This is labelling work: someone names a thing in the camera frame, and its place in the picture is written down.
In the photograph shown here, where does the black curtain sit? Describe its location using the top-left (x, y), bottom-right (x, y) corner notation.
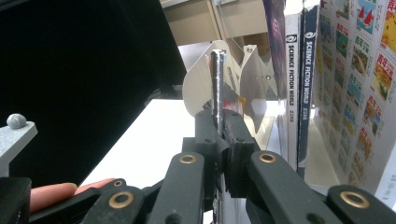
top-left (0, 0), bottom-right (188, 188)

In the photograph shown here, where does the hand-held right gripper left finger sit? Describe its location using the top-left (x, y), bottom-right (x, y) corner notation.
top-left (146, 109), bottom-right (225, 224)

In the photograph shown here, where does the white paper sheet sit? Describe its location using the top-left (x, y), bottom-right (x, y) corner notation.
top-left (78, 99), bottom-right (340, 224)

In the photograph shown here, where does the beige wooden desk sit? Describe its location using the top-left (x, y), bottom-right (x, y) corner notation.
top-left (160, 0), bottom-right (272, 47)

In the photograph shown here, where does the black magazine with red print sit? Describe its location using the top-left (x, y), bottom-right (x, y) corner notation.
top-left (208, 49), bottom-right (248, 224)

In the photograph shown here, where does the wooden book rack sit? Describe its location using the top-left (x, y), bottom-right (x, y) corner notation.
top-left (181, 39), bottom-right (278, 134)

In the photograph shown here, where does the purple magazine with white spine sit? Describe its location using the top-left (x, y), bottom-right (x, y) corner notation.
top-left (262, 0), bottom-right (303, 172)

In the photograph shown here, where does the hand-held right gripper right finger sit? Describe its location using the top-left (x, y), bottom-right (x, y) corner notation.
top-left (222, 110), bottom-right (344, 224)

